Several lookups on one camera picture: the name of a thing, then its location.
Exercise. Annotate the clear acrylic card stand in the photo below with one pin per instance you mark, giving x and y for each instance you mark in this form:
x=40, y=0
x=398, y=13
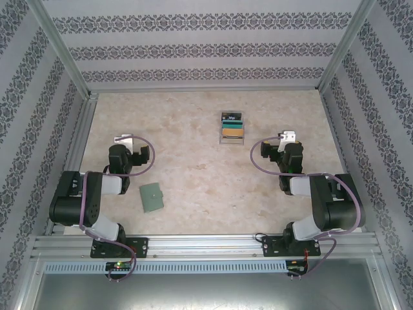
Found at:
x=231, y=142

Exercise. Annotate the green card holder wallet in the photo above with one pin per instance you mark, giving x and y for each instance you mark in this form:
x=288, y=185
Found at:
x=151, y=197

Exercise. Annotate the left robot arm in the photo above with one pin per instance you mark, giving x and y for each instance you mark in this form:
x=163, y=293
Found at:
x=74, y=206

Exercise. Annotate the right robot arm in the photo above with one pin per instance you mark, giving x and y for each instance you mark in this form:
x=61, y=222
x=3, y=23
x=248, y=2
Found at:
x=338, y=210

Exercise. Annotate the teal card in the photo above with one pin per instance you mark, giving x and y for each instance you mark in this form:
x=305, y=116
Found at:
x=232, y=124

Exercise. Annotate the black VIP card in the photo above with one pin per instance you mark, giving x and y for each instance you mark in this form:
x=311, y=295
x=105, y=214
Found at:
x=231, y=116

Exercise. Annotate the circuit board with green light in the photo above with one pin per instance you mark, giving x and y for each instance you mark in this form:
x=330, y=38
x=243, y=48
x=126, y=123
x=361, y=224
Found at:
x=113, y=266

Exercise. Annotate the small circuit board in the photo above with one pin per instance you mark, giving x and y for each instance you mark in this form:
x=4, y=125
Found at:
x=295, y=268

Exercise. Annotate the galvanised metal sheet panel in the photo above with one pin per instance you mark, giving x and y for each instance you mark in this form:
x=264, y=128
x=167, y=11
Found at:
x=206, y=294

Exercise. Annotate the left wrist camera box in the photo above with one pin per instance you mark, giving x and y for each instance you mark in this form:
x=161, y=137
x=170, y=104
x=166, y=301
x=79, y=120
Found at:
x=124, y=140

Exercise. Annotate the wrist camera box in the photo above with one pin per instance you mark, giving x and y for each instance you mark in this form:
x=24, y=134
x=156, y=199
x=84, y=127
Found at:
x=124, y=140
x=288, y=136

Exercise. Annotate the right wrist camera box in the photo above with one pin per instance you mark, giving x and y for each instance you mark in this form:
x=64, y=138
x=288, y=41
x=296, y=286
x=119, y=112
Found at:
x=288, y=136

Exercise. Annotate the aluminium side rail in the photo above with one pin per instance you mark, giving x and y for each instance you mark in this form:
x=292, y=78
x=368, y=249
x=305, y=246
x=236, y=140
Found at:
x=344, y=161
x=78, y=145

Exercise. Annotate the aluminium frame crossbar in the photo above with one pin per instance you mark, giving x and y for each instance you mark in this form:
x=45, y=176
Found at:
x=206, y=89

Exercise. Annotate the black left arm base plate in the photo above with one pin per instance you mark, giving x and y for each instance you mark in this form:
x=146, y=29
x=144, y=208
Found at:
x=142, y=247

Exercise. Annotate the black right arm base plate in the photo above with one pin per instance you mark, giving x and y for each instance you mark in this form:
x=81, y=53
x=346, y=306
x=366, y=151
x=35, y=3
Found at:
x=271, y=247

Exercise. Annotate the aluminium mounting rail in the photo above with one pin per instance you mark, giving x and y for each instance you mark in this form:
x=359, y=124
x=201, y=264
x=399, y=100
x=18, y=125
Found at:
x=200, y=245

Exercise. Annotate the aluminium frame post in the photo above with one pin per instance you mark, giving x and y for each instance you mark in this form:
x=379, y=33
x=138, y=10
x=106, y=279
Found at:
x=342, y=48
x=64, y=48

